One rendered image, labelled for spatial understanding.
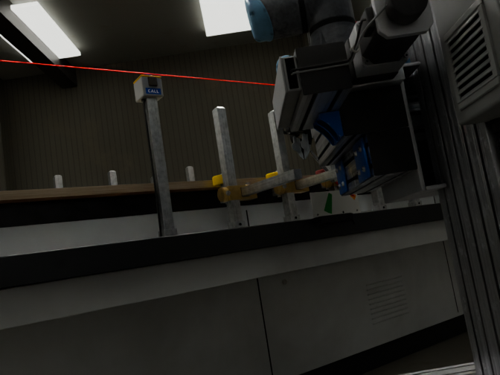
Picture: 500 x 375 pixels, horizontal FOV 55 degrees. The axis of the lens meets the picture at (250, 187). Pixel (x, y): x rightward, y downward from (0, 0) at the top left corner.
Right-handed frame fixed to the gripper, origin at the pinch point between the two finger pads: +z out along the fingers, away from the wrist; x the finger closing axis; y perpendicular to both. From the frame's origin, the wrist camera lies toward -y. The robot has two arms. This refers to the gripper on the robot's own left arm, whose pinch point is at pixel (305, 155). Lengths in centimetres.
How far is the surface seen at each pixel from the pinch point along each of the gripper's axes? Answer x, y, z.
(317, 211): -3.1, -7.9, 20.7
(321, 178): 7.2, 5.0, 10.5
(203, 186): -31.9, 22.7, 5.4
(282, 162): -8.0, 3.6, 0.8
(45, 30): -347, -135, -233
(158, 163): -25, 51, 0
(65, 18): -326, -146, -242
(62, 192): -49, 70, 5
